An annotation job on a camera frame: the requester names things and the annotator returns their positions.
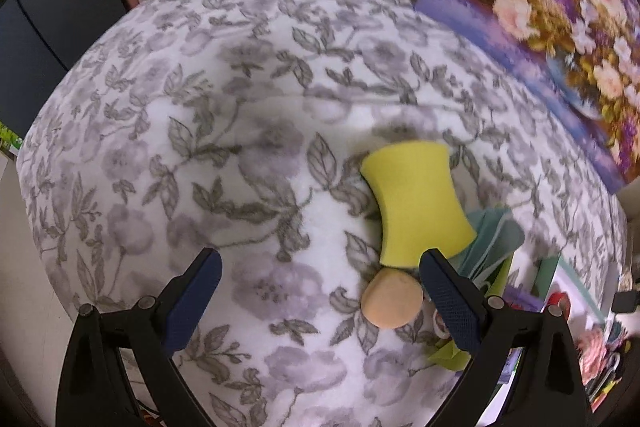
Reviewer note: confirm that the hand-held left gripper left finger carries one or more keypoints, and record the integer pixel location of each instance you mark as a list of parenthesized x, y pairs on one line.
[(195, 302)]

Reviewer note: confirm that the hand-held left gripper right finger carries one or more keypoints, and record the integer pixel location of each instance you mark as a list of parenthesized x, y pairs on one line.
[(450, 302)]

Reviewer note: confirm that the lime green cloth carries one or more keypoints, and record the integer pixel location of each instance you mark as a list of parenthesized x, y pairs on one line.
[(450, 357)]

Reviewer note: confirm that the tan round puff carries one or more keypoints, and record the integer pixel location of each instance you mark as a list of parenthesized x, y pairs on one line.
[(390, 302)]

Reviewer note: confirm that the purple tissue packet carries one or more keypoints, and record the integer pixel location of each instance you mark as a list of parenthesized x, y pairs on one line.
[(520, 299)]

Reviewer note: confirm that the blue face mask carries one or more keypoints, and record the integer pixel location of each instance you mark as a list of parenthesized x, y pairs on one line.
[(492, 237)]

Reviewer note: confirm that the teal shallow cardboard box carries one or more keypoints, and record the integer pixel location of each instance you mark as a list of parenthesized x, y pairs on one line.
[(547, 279)]

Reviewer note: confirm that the yellow sponge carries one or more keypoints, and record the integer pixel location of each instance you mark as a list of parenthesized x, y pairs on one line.
[(415, 202)]

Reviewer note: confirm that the pink white fluffy towel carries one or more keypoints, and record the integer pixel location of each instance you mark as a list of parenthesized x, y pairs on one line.
[(592, 349)]

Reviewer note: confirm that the white tape roll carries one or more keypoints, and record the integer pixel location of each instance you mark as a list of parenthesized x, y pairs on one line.
[(439, 324)]

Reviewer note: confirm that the grey floral blanket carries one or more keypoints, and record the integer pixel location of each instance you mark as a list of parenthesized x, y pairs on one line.
[(200, 157)]

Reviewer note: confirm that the pile of colourful toys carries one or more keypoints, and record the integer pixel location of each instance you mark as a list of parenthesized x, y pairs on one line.
[(612, 372)]

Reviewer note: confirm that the green printed carton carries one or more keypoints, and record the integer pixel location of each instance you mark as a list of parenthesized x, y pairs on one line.
[(9, 139)]

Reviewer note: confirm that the floral still life painting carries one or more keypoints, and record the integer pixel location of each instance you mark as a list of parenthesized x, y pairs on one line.
[(540, 7)]

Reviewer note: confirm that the dark blue cabinet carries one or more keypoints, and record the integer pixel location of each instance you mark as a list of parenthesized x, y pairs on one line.
[(45, 17)]

